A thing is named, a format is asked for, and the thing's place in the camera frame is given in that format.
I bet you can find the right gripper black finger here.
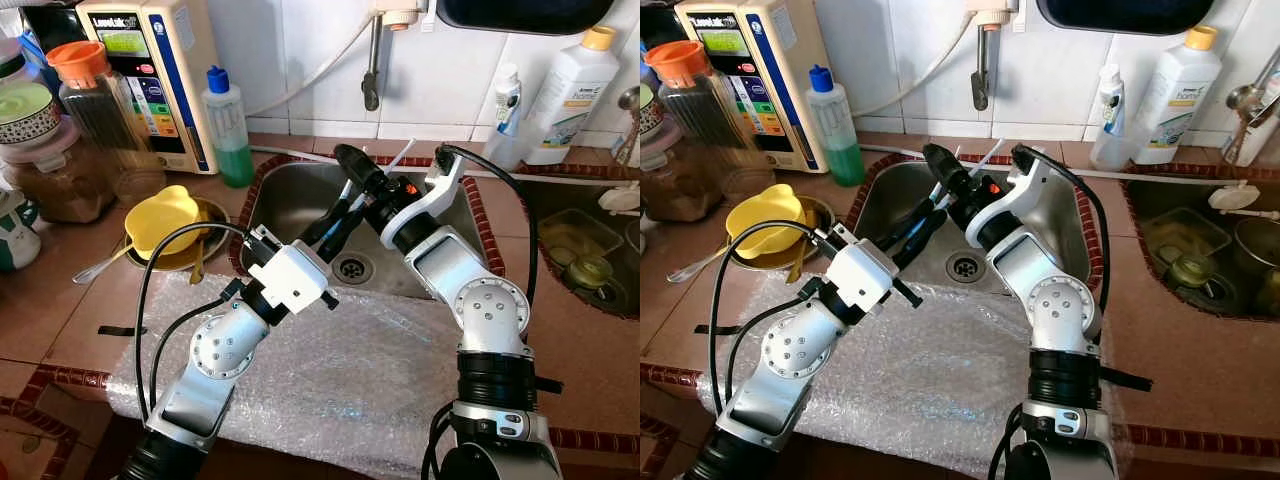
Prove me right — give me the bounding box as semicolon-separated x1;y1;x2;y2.
334;147;379;198
931;145;977;186
345;145;391;186
920;147;965;198

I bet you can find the clear plastic container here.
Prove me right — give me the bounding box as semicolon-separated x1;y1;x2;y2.
1140;207;1234;271
540;208;627;271

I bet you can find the steel sink basin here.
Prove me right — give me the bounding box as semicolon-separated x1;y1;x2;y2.
1120;165;1280;321
848;155;1107;297
520;178;640;321
235;155;493;301

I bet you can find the steel spoon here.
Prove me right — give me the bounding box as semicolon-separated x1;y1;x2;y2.
668;245;742;284
72;245;137;286

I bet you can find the glass jar orange lid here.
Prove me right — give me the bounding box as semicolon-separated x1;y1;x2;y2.
45;40;169;206
643;40;761;203

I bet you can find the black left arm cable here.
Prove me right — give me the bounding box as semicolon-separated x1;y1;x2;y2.
706;220;833;421
133;220;263;421

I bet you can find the black pan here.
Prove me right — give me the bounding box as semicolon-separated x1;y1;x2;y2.
1037;0;1217;36
437;0;617;36

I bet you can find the clear bubble wrap sheet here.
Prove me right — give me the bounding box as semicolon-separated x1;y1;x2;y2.
105;270;561;473
695;270;1133;477

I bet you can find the green cup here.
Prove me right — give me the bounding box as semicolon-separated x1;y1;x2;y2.
1165;252;1217;291
565;255;617;293

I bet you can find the steel faucet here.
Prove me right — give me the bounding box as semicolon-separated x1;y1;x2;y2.
362;0;433;113
965;0;1031;113

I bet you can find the white detergent bottle yellow cap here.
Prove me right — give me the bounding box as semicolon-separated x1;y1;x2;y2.
520;25;622;166
1130;25;1225;166

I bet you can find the brown jar pink lid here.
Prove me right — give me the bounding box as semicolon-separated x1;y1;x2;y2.
0;115;117;226
640;128;723;223

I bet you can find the shallow steel dish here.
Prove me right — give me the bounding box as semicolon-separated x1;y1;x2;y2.
125;198;233;273
735;195;837;271

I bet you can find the beige water ionizer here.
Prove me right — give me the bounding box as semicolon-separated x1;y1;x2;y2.
75;0;221;176
675;0;832;173

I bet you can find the steel ladle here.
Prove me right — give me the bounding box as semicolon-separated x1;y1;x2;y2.
615;85;640;167
1225;45;1280;167

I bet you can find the blue plastic pack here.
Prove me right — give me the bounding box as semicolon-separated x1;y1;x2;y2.
20;30;63;96

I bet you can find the patterned tin green lid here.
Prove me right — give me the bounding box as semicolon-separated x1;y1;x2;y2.
0;80;61;147
640;85;667;141

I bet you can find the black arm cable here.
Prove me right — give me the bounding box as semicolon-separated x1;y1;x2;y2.
435;143;542;311
1013;143;1113;313
706;220;833;421
133;220;263;421

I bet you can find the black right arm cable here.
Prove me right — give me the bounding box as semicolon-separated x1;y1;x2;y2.
435;143;542;311
1013;143;1113;313

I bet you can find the thin white pipe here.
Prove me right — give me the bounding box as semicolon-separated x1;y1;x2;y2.
250;143;640;189
858;143;1133;184

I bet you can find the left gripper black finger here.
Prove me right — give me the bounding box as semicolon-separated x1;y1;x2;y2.
880;205;938;256
905;215;949;271
300;192;353;249
322;205;367;263

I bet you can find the black bottle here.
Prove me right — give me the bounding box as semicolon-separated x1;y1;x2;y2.
20;0;83;41

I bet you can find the steel pot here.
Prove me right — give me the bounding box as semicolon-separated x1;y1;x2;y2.
1232;218;1280;316

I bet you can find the clear plastic cup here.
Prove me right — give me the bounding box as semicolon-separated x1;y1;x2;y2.
1088;125;1142;172
483;125;537;172

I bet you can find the white and green mug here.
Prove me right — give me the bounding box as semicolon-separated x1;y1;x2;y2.
0;190;43;273

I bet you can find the white and blue tube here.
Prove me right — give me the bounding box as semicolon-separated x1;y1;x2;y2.
1095;63;1127;137
492;63;524;137

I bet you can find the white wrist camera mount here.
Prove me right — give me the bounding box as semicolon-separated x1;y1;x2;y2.
963;155;1052;251
822;225;921;321
243;225;339;317
378;155;467;251

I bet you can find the white hose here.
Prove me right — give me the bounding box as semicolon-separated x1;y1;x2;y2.
850;15;986;121
245;15;381;121

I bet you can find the white plastic ladle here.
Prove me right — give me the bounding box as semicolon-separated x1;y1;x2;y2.
1205;183;1280;219
598;185;640;216

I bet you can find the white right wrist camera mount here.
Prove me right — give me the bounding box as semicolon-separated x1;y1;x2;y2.
378;155;467;251
963;155;1052;251

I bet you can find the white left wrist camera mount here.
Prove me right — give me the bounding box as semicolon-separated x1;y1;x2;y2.
822;225;921;321
243;225;339;317

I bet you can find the green soap bottle blue cap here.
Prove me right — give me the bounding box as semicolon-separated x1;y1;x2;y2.
805;65;867;188
203;65;256;189

